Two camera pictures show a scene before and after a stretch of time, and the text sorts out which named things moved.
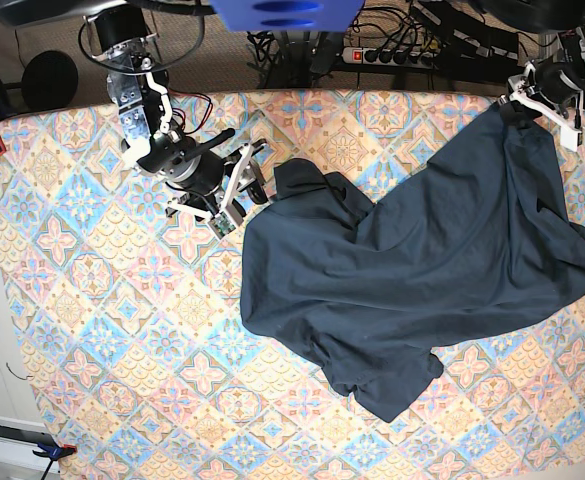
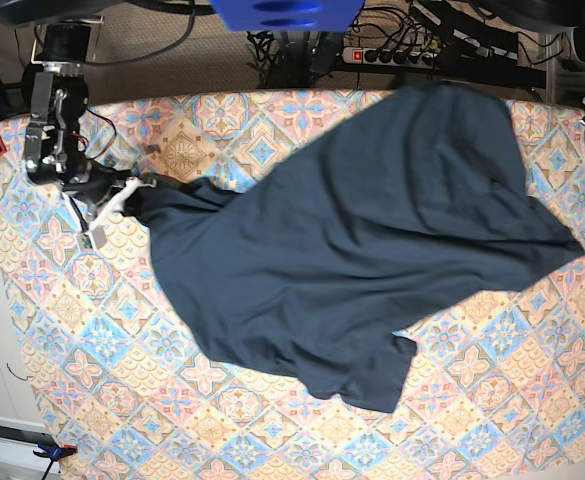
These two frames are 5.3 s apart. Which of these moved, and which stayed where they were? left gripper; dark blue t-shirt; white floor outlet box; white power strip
Moved: left gripper; dark blue t-shirt
Stayed: white power strip; white floor outlet box
